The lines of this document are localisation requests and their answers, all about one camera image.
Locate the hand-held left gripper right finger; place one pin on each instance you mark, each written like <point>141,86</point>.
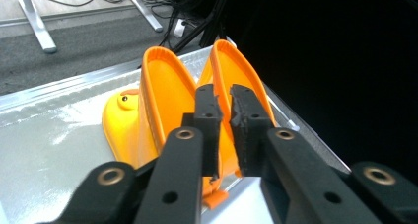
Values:
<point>279,164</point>

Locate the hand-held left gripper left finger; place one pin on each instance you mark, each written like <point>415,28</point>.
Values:
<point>184,171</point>

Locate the yellow duck rain boot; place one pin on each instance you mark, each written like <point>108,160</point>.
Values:
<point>233,69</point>
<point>167,95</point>

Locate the metal two-tier shoe rack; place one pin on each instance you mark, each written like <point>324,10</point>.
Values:
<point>49,151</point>

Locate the white power strip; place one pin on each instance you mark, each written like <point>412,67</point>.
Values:
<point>179,28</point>

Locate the black metal stand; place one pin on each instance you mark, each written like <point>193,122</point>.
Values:
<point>210,16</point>

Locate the white metal desk frame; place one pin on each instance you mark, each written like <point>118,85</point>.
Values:
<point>36,26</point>

